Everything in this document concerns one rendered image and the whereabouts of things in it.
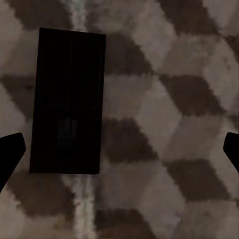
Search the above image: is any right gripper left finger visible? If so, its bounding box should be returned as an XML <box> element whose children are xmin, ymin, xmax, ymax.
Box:
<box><xmin>0</xmin><ymin>132</ymin><xmax>26</xmax><ymax>192</ymax></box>

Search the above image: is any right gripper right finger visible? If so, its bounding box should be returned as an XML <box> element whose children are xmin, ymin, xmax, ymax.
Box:
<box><xmin>223</xmin><ymin>132</ymin><xmax>239</xmax><ymax>172</ymax></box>

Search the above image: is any mousetrap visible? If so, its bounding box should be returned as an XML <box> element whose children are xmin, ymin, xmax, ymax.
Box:
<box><xmin>29</xmin><ymin>27</ymin><xmax>106</xmax><ymax>175</ymax></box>

